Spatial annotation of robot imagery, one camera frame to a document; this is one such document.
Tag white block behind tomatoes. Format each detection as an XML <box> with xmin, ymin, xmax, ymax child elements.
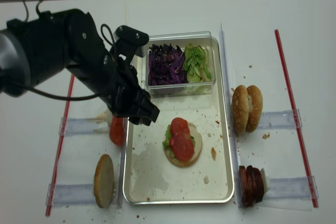
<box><xmin>105</xmin><ymin>110</ymin><xmax>113</xmax><ymax>126</ymax></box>

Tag clear left bun rail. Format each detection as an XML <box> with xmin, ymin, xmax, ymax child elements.
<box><xmin>46</xmin><ymin>184</ymin><xmax>96</xmax><ymax>206</ymax></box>

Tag sliced meat patties stack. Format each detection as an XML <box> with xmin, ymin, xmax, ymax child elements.
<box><xmin>239</xmin><ymin>165</ymin><xmax>266</xmax><ymax>207</ymax></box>

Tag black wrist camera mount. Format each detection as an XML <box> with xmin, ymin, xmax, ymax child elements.
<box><xmin>110</xmin><ymin>25</ymin><xmax>149</xmax><ymax>64</ymax></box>

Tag clear bun rail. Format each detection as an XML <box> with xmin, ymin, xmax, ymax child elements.
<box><xmin>257</xmin><ymin>110</ymin><xmax>302</xmax><ymax>130</ymax></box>
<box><xmin>46</xmin><ymin>184</ymin><xmax>96</xmax><ymax>206</ymax></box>

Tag clear tomato holder rail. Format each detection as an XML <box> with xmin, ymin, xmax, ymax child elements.
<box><xmin>59</xmin><ymin>118</ymin><xmax>110</xmax><ymax>136</ymax></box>

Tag clear patty holder rail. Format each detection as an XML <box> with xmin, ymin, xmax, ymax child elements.
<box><xmin>264</xmin><ymin>176</ymin><xmax>319</xmax><ymax>199</ymax></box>

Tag bottom bun on tray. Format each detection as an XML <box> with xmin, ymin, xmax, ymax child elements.
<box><xmin>164</xmin><ymin>122</ymin><xmax>203</xmax><ymax>167</ymax></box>

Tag bun half standing left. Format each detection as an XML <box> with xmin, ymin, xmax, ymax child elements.
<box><xmin>93</xmin><ymin>154</ymin><xmax>114</xmax><ymax>208</ymax></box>

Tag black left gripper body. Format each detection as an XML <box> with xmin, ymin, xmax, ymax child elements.
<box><xmin>67</xmin><ymin>56</ymin><xmax>147</xmax><ymax>119</ymax></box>

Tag red strip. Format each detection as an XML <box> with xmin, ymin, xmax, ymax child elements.
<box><xmin>45</xmin><ymin>73</ymin><xmax>76</xmax><ymax>216</ymax></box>
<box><xmin>274</xmin><ymin>29</ymin><xmax>319</xmax><ymax>208</ymax></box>

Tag clear plastic salad container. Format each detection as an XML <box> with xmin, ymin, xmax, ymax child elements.
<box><xmin>138</xmin><ymin>31</ymin><xmax>216</xmax><ymax>97</ymax></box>

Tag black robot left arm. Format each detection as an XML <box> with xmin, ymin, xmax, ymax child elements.
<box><xmin>1</xmin><ymin>9</ymin><xmax>160</xmax><ymax>125</ymax></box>

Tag white block behind patties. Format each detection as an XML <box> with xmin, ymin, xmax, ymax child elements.
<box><xmin>260</xmin><ymin>168</ymin><xmax>269</xmax><ymax>194</ymax></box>

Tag clear right bun rail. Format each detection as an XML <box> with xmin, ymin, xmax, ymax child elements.
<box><xmin>257</xmin><ymin>110</ymin><xmax>302</xmax><ymax>130</ymax></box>

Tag white metal tray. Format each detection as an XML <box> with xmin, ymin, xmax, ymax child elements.
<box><xmin>123</xmin><ymin>37</ymin><xmax>234</xmax><ymax>205</ymax></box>

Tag left red strip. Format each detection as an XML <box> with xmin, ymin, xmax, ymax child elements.
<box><xmin>45</xmin><ymin>73</ymin><xmax>76</xmax><ymax>216</ymax></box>

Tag sesame bun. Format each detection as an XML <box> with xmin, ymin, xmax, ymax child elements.
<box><xmin>232</xmin><ymin>85</ymin><xmax>249</xmax><ymax>134</ymax></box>
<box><xmin>246</xmin><ymin>85</ymin><xmax>263</xmax><ymax>133</ymax></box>

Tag shredded green lettuce pile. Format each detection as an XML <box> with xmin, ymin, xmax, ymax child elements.
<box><xmin>183</xmin><ymin>44</ymin><xmax>212</xmax><ymax>83</ymax></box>

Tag sesame bun top right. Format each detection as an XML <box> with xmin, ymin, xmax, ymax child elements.
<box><xmin>246</xmin><ymin>85</ymin><xmax>263</xmax><ymax>133</ymax></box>

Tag tomato slices in holder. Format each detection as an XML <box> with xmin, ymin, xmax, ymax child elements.
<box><xmin>109</xmin><ymin>116</ymin><xmax>123</xmax><ymax>146</ymax></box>

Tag right red strip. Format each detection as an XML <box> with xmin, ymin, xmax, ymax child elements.
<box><xmin>274</xmin><ymin>29</ymin><xmax>319</xmax><ymax>208</ymax></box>

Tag tomato slices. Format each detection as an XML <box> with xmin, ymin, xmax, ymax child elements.
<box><xmin>169</xmin><ymin>118</ymin><xmax>194</xmax><ymax>162</ymax></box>
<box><xmin>109</xmin><ymin>116</ymin><xmax>123</xmax><ymax>146</ymax></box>

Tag sesame bun top left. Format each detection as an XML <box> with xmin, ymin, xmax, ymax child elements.
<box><xmin>232</xmin><ymin>85</ymin><xmax>249</xmax><ymax>134</ymax></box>

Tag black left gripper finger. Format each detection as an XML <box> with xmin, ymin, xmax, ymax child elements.
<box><xmin>128</xmin><ymin>108</ymin><xmax>152</xmax><ymax>126</ymax></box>
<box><xmin>141</xmin><ymin>90</ymin><xmax>160</xmax><ymax>122</ymax></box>

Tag shredded purple cabbage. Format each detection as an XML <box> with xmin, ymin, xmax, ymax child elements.
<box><xmin>148</xmin><ymin>44</ymin><xmax>188</xmax><ymax>86</ymax></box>

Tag lettuce on bun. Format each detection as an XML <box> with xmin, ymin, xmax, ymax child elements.
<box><xmin>162</xmin><ymin>125</ymin><xmax>172</xmax><ymax>155</ymax></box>

